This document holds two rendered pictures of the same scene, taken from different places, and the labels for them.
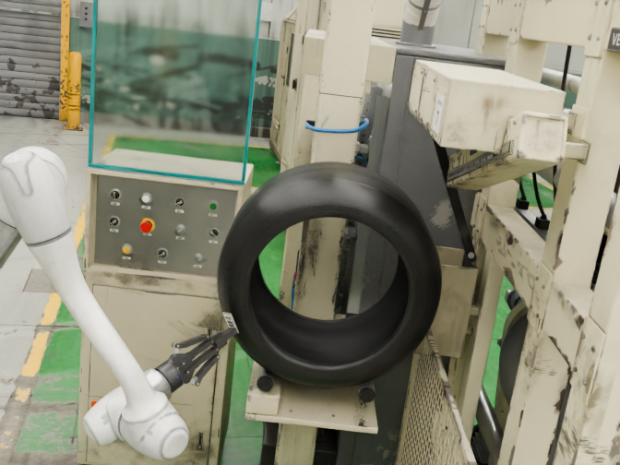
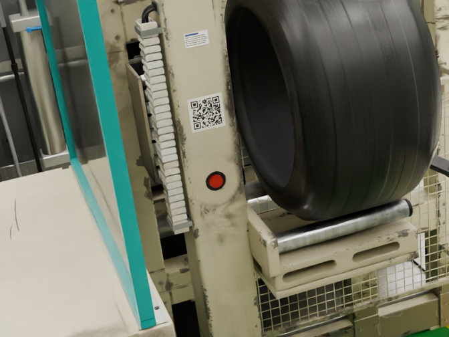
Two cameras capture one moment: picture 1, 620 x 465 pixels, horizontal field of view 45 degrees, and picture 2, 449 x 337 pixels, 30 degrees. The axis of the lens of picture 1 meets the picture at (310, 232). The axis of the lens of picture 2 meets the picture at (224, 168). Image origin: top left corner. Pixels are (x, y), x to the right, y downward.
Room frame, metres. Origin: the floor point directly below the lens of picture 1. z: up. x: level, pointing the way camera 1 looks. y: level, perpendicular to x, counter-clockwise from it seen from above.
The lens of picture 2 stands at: (2.64, 1.63, 1.84)
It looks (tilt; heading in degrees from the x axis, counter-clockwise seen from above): 25 degrees down; 256
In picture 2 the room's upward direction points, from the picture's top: 8 degrees counter-clockwise
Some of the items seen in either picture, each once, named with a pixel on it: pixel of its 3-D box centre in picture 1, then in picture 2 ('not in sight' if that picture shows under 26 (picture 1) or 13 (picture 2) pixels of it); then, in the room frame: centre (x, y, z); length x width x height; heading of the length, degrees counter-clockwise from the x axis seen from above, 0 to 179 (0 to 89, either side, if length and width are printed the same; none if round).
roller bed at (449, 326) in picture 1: (441, 300); (176, 116); (2.24, -0.44, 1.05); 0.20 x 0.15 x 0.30; 1
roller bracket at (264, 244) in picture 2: not in sight; (244, 220); (2.19, -0.06, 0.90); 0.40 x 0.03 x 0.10; 91
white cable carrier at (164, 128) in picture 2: not in sight; (165, 129); (2.35, -0.01, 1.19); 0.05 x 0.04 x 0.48; 91
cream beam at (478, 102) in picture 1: (472, 102); not in sight; (1.89, -0.36, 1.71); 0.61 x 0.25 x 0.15; 1
